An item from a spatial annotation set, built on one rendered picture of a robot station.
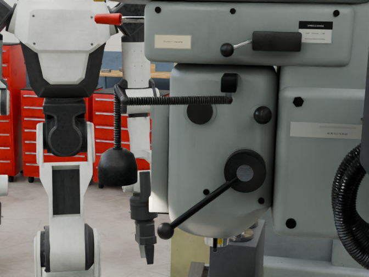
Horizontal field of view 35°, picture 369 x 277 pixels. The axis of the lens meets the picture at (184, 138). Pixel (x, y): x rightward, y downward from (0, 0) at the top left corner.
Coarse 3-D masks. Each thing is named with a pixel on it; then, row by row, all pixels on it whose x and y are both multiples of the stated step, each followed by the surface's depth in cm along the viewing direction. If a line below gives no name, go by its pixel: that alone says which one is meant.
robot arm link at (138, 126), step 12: (132, 96) 180; (144, 96) 180; (132, 108) 180; (144, 108) 181; (132, 120) 184; (144, 120) 184; (132, 132) 184; (144, 132) 184; (132, 144) 185; (144, 144) 184
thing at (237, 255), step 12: (252, 228) 159; (264, 228) 165; (240, 240) 148; (252, 240) 150; (264, 240) 167; (216, 252) 149; (228, 252) 148; (240, 252) 147; (252, 252) 146; (216, 264) 149; (228, 264) 149; (240, 264) 148; (252, 264) 147; (216, 276) 150; (228, 276) 149; (240, 276) 148; (252, 276) 148
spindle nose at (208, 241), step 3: (204, 237) 111; (207, 237) 110; (204, 240) 111; (207, 240) 110; (210, 240) 110; (222, 240) 110; (225, 240) 110; (228, 240) 111; (207, 243) 110; (210, 243) 110; (222, 243) 110; (225, 243) 110; (219, 246) 110; (222, 246) 110
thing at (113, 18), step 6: (96, 18) 116; (102, 18) 115; (108, 18) 115; (114, 18) 115; (120, 18) 115; (126, 18) 115; (132, 18) 115; (138, 18) 115; (108, 24) 116; (114, 24) 116; (120, 24) 116
